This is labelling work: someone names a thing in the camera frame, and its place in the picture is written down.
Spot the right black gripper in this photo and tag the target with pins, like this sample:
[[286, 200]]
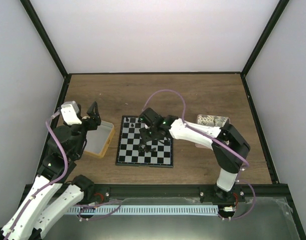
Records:
[[145, 136]]

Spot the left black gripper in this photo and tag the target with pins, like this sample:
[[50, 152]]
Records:
[[95, 117]]

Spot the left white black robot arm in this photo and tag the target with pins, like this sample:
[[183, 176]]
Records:
[[37, 214]]

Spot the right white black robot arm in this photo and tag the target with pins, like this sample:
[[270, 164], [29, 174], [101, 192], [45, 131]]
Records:
[[229, 147]]

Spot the pile of black chess pieces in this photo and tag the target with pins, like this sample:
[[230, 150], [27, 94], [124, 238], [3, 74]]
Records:
[[142, 148]]

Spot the yellow tin box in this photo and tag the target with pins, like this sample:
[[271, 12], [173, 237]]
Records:
[[98, 141]]

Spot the black and silver chessboard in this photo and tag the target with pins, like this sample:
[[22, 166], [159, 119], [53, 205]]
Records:
[[131, 150]]

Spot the pink tin box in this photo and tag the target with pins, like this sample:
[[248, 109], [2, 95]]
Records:
[[211, 124]]

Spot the light blue cable duct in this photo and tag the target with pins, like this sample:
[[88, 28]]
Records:
[[145, 210]]

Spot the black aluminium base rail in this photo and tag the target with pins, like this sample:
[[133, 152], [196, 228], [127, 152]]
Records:
[[204, 192]]

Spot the black frame post left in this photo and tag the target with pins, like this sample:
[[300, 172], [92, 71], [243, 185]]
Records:
[[32, 14]]

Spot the black frame post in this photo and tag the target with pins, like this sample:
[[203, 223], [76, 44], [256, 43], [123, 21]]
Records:
[[275, 16], [32, 14]]

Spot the black frame post right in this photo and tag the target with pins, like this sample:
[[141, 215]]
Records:
[[275, 16]]

